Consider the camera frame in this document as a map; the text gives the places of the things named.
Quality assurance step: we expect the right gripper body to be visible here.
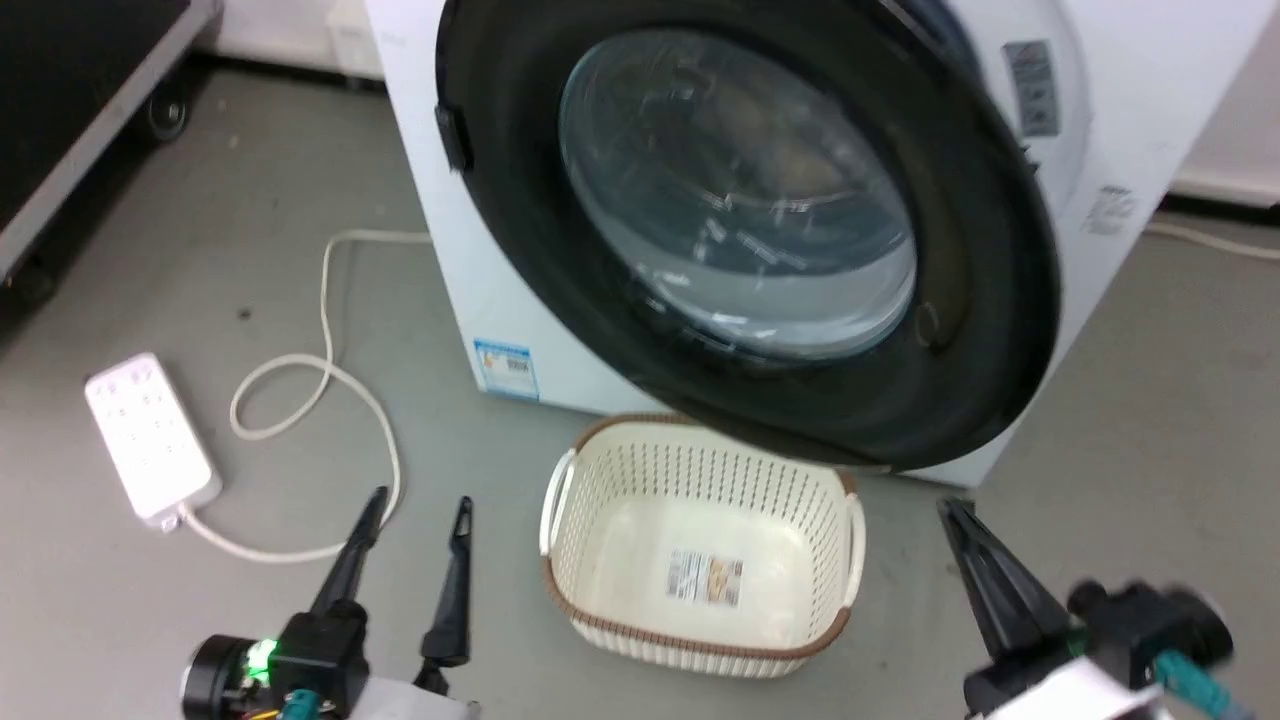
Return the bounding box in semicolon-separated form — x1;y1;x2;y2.
963;624;1173;720

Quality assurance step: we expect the grey warning sticker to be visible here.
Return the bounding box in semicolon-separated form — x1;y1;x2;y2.
1002;39;1062;139

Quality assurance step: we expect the black round washing machine door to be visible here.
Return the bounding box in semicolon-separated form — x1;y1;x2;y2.
434;0;1062;472

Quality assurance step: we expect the blue energy label sticker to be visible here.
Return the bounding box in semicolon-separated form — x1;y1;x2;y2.
472;338;542;402

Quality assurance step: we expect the white front-load washing machine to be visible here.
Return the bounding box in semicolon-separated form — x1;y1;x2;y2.
362;0;1280;491

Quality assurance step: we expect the small white text sticker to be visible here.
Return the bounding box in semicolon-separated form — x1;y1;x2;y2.
1081;184;1140;239

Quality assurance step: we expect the white power strip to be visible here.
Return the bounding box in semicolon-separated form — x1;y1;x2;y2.
84;351;224;532

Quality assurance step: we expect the teal right cable plug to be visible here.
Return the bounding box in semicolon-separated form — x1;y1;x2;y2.
1150;650;1256;720

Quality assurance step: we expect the black platform cart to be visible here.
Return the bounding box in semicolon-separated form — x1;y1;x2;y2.
0;0;224;306

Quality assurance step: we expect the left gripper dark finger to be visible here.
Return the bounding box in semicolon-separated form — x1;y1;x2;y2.
311;486;390;614
420;496;474;670

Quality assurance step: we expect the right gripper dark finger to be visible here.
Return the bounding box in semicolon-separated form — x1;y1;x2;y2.
955;499;1073;646
937;497;1007;659

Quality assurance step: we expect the thin white floor cable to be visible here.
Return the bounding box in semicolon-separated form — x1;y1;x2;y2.
1144;221;1280;264

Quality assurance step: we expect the black caster wheel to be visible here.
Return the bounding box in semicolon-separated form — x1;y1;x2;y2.
144;88;193;143
0;255;58;309

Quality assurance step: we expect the white power strip cable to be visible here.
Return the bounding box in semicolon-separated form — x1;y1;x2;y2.
178;229;434;564

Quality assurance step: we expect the paper label of basket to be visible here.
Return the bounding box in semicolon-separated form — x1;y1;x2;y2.
666;547;745;608

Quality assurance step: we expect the cream plastic laundry basket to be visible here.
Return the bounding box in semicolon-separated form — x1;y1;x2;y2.
539;412;868;682

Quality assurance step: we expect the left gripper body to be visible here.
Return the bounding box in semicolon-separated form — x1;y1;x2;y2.
268;599;483;720

